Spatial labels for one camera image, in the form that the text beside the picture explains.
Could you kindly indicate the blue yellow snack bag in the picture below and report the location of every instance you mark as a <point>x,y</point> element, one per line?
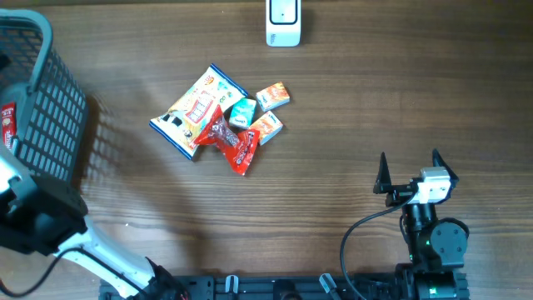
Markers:
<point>184,120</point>

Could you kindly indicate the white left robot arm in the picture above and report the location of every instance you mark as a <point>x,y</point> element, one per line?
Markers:
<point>46,215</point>

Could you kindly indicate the grey plastic shopping basket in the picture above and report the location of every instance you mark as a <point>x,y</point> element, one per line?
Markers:
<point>51,108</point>

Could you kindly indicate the small teal box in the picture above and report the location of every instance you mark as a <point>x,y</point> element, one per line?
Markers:
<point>242,113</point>

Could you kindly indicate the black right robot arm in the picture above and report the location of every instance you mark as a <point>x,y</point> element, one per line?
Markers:
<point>436,245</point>

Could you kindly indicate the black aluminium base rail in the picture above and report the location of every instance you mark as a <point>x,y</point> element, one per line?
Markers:
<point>371,286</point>

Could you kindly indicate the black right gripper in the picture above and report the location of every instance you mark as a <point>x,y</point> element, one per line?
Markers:
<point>399,192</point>

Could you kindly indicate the red candy bag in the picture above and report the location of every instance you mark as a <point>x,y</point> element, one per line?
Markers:
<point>237,148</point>

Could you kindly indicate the red chocolate wafer bar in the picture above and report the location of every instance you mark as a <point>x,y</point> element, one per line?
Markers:
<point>9,124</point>

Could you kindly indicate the white barcode scanner box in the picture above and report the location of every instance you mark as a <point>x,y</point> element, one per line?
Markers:
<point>283,23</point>

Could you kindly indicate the small orange box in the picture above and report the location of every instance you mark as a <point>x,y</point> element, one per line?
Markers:
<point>268,126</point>
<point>273,96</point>

